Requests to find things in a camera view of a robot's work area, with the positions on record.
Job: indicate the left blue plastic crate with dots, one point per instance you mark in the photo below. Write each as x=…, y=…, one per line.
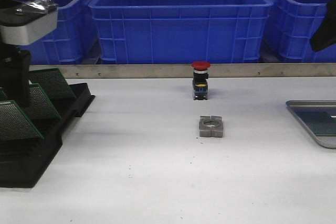
x=71, y=41

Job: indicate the silver metal tray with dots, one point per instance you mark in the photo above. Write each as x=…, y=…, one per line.
x=328, y=106

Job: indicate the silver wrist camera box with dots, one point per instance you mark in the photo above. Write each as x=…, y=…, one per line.
x=23, y=23

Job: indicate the grey square clamp block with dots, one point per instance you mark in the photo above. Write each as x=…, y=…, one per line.
x=211, y=126

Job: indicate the center blue plastic crate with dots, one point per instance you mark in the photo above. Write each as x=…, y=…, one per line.
x=180, y=31

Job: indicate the green circuit board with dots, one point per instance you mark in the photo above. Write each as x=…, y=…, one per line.
x=320, y=123
x=15, y=124
x=40, y=107
x=53, y=83

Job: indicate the red emergency stop button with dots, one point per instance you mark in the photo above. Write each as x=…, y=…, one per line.
x=200, y=76

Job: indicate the black slotted board rack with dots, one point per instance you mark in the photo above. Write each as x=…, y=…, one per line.
x=23, y=162

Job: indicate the blue plastic crate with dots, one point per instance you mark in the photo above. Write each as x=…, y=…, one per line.
x=71, y=41
x=180, y=31
x=290, y=26

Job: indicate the metal table edge rail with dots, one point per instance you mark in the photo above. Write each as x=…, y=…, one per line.
x=233, y=70

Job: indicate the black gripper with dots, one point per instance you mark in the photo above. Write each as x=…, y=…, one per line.
x=15, y=65

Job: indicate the right blue plastic crate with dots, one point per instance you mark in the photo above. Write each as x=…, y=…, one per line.
x=290, y=26

